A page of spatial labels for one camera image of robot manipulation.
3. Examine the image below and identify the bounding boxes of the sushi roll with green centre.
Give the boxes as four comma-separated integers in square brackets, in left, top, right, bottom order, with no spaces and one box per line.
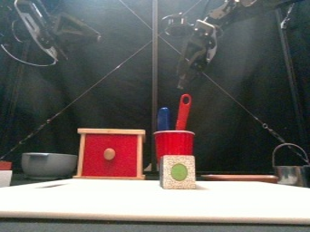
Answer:
[159,154,198,190]

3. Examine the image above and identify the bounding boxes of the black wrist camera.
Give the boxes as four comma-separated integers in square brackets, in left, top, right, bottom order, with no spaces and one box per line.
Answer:
[161,13,196,38]

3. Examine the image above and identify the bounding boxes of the red and white nigiri block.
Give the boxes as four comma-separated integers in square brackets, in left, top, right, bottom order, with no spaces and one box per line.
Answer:
[0,160,13,189]

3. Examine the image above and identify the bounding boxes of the metal bucket with handle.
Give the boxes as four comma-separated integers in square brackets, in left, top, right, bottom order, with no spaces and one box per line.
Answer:
[271,142,310,189]

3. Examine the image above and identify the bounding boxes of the vertical metal frame pole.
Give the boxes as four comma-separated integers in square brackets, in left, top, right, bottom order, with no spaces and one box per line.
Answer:
[144,0,160,173]

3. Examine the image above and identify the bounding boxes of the brown flat tray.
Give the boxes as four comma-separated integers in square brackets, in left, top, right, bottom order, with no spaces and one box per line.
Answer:
[200,174,279,184]

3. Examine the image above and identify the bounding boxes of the wooden box with red drawer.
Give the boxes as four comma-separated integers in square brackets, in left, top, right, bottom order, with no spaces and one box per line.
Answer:
[72,128,147,180]

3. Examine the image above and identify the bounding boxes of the black side frame pole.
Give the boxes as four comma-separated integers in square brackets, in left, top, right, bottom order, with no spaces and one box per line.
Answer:
[274,7,310,152]

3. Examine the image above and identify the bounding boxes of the red plastic cup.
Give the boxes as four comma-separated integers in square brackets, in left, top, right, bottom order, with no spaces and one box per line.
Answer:
[152,130,196,173]

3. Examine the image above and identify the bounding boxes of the grey bowl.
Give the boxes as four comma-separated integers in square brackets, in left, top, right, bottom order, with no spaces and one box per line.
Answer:
[20,152,79,181]

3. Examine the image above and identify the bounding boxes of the white cutting board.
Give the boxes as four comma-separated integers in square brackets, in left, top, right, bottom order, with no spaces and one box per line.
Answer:
[0,178,310,226]

